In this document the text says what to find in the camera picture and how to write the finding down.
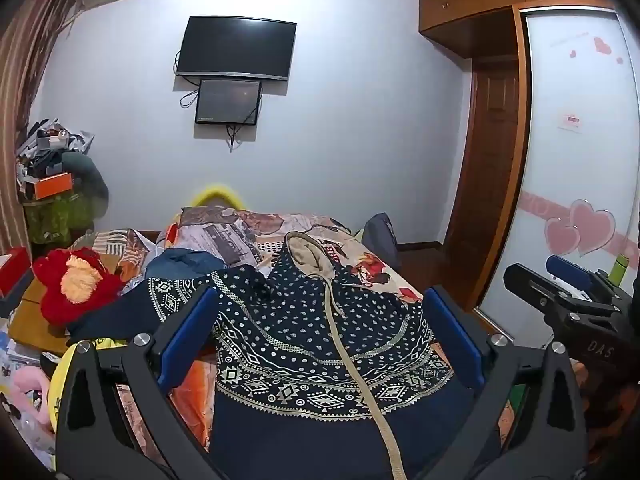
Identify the orange box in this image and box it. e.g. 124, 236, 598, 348
34, 172, 74, 199

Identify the black wall television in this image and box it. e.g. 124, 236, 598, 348
175, 16, 297, 82

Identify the pink plush toy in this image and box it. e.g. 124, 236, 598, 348
10, 367, 54, 431

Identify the red plush toy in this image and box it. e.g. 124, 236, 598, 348
32, 247, 126, 332

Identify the printed magazine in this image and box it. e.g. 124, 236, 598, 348
0, 330, 42, 377

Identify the dark blue pillow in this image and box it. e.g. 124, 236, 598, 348
361, 213, 401, 271

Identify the wooden overhead cabinet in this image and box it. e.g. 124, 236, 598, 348
419, 0, 632, 59

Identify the small black wall monitor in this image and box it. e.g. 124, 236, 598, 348
195, 78, 263, 126

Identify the navy patterned hoodie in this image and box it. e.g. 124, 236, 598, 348
67, 231, 501, 480

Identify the brown striped curtain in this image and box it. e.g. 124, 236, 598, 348
0, 0, 88, 256

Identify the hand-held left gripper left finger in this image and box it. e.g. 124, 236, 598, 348
54, 284, 221, 480

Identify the printed blanket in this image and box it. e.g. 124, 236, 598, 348
70, 206, 516, 461

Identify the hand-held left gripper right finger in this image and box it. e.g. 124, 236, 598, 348
422, 284, 588, 480

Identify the pile of clutter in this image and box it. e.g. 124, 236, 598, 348
15, 117, 96, 196

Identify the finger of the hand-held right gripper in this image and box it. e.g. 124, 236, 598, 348
545, 254, 595, 292
502, 261, 595, 332

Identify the black television cable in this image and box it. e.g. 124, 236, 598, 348
173, 50, 200, 109

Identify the yellow plush toy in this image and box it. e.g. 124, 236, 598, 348
192, 185, 244, 209

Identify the red box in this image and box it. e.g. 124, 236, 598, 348
0, 247, 34, 302

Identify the blue denim garment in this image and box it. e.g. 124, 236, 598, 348
145, 250, 228, 282

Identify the yellow garment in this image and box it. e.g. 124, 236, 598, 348
50, 337, 126, 432

